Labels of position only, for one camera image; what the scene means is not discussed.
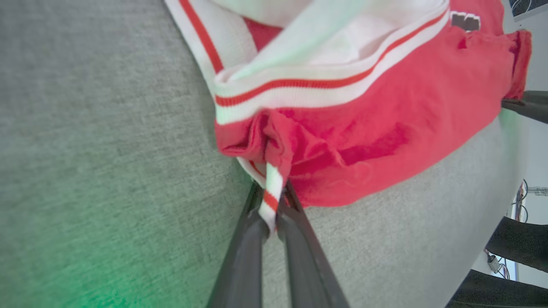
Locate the black fabric object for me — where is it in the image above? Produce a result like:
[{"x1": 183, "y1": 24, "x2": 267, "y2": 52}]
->
[
  {"x1": 486, "y1": 216, "x2": 548, "y2": 273},
  {"x1": 445, "y1": 269, "x2": 548, "y2": 308}
]

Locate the small grey plug adapter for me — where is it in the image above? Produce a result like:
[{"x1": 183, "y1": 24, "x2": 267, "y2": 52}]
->
[{"x1": 487, "y1": 253, "x2": 504, "y2": 274}]

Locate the bundle of thin cables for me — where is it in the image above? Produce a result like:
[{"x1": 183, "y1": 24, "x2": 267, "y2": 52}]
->
[{"x1": 512, "y1": 180, "x2": 530, "y2": 224}]

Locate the dark wall poster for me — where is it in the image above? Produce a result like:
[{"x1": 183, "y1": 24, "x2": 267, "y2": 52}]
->
[{"x1": 509, "y1": 0, "x2": 548, "y2": 22}]

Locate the grey fabric sofa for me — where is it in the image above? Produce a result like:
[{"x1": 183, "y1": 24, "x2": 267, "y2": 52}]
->
[{"x1": 0, "y1": 0, "x2": 527, "y2": 308}]

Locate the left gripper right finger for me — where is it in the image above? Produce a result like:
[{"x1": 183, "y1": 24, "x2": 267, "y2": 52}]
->
[{"x1": 276, "y1": 181, "x2": 350, "y2": 308}]

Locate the red and white garment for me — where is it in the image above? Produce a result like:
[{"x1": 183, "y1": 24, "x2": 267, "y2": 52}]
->
[{"x1": 164, "y1": 0, "x2": 533, "y2": 234}]

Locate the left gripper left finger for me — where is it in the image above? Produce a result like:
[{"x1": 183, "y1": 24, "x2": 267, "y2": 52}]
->
[{"x1": 206, "y1": 181, "x2": 271, "y2": 308}]

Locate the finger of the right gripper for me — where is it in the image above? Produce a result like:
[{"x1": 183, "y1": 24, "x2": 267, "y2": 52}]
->
[
  {"x1": 501, "y1": 99, "x2": 548, "y2": 125},
  {"x1": 523, "y1": 91, "x2": 548, "y2": 107}
]

